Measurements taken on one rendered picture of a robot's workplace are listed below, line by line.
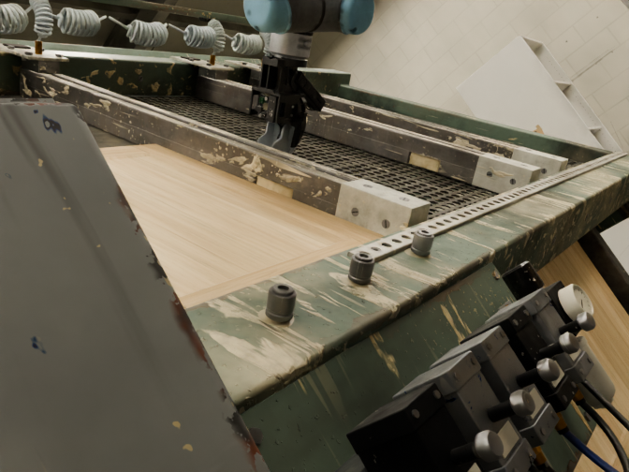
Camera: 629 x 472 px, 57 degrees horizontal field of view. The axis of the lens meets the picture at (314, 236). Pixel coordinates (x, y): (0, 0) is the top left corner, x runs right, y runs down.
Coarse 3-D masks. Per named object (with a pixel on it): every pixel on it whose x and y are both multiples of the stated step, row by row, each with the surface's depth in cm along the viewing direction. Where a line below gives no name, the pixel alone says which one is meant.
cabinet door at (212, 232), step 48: (144, 144) 111; (144, 192) 86; (192, 192) 90; (240, 192) 93; (192, 240) 72; (240, 240) 75; (288, 240) 78; (336, 240) 81; (192, 288) 60; (240, 288) 62
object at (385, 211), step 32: (32, 0) 134; (32, 64) 135; (32, 96) 137; (64, 96) 129; (96, 96) 122; (128, 128) 117; (160, 128) 111; (192, 128) 106; (224, 160) 103; (256, 160) 98; (288, 160) 96; (320, 192) 91; (352, 192) 87; (384, 192) 87; (384, 224) 85; (416, 224) 85
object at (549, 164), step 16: (240, 64) 199; (256, 64) 205; (256, 80) 198; (352, 112) 178; (368, 112) 175; (384, 112) 172; (416, 128) 166; (432, 128) 163; (448, 128) 164; (464, 144) 158; (480, 144) 156; (496, 144) 153; (512, 144) 156; (528, 160) 149; (544, 160) 146; (560, 160) 144; (544, 176) 147
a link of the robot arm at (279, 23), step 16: (256, 0) 85; (272, 0) 83; (288, 0) 85; (304, 0) 87; (320, 0) 89; (256, 16) 86; (272, 16) 84; (288, 16) 86; (304, 16) 88; (320, 16) 90; (272, 32) 88; (288, 32) 90; (304, 32) 93
